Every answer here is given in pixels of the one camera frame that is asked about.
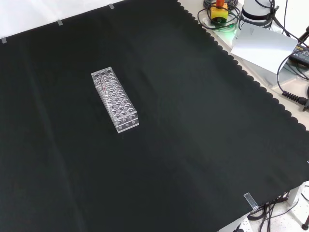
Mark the clear glass test tube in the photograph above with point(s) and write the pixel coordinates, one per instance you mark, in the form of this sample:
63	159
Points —
103	87

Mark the clear plastic test tube rack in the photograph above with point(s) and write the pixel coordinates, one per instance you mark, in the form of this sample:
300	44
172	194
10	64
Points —
120	108

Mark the black table cloth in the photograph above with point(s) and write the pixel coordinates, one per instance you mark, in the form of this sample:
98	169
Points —
169	145

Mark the grey tape piece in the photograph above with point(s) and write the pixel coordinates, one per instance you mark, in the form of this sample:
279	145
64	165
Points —
60	23
3	40
111	6

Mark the yellow emergency stop button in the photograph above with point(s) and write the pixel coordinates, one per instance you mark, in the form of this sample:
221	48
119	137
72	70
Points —
218	14

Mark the clear tape strip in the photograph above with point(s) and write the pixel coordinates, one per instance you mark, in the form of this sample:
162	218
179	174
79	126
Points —
251	201

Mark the white paper sheet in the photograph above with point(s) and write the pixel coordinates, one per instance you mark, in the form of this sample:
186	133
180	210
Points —
263	46

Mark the white power strip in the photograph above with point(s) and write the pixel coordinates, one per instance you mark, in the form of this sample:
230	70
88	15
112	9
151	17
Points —
242	224

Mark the black power adapter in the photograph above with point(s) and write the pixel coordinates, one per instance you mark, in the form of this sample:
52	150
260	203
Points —
301	54

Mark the white table leg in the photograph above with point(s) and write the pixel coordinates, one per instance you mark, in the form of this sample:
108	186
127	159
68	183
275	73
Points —
294	195

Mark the black tripod leg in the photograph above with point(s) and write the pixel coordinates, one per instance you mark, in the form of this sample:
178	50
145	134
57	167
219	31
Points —
303	36

